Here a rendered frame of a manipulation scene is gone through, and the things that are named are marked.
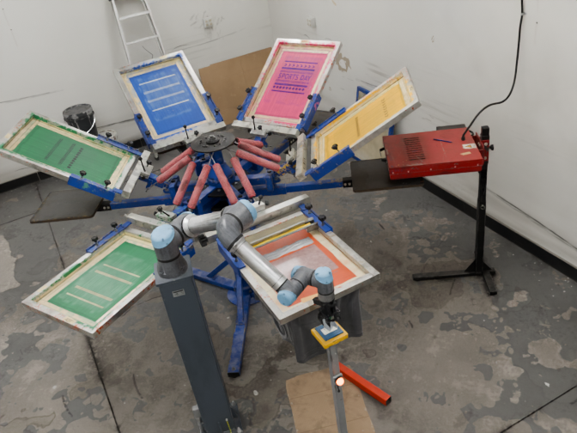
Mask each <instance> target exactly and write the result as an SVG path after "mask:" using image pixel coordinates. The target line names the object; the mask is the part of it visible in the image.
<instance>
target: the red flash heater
mask: <svg viewBox="0 0 577 433"><path fill-rule="evenodd" d="M466 129H467V127H465V128H456V129H448V130H439V131H424V132H416V133H407V134H399V135H391V136H383V137H382V142H383V146H384V147H385V155H386V159H387V167H388V171H389V175H390V180H399V179H408V178H416V177H425V176H435V175H443V174H461V173H469V172H478V171H482V165H483V164H484V151H485V149H484V146H483V143H482V142H481V139H480V137H479V136H478V134H477V132H476V136H472V135H471V134H470V132H469V130H468V131H467V132H466V133H465V140H464V141H462V140H461V137H462V135H463V133H464V132H465V130H466ZM434 138H435V139H440V140H445V141H449V142H452V143H449V142H443V141H438V140H434Z"/></svg>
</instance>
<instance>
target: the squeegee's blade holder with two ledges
mask: <svg viewBox="0 0 577 433"><path fill-rule="evenodd" d="M302 225H305V221H302V222H300V223H297V224H294V225H292V226H289V227H287V228H285V229H282V230H279V231H277V232H275V233H273V234H270V235H267V236H265V237H263V238H260V239H258V240H255V241H253V242H250V245H251V246H254V245H257V244H259V243H261V242H263V241H267V240H269V239H271V238H273V237H276V236H278V235H281V234H283V233H286V232H288V231H290V230H292V229H296V228H298V227H300V226H302Z"/></svg>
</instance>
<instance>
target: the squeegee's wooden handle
mask: <svg viewBox="0 0 577 433"><path fill-rule="evenodd" d="M302 221H305V224H307V223H309V221H308V220H307V218H306V217H305V216H304V215H301V216H298V217H295V218H293V219H290V220H288V221H287V222H284V223H280V224H278V225H276V226H274V227H271V228H269V229H266V230H263V231H261V232H258V233H256V234H255V235H251V236H248V237H246V238H245V240H246V241H247V242H248V243H249V244H250V242H253V241H255V240H258V239H260V238H263V237H265V236H267V235H270V234H273V233H275V232H277V231H279V230H282V229H285V228H287V227H289V226H292V225H294V224H297V223H300V222H302Z"/></svg>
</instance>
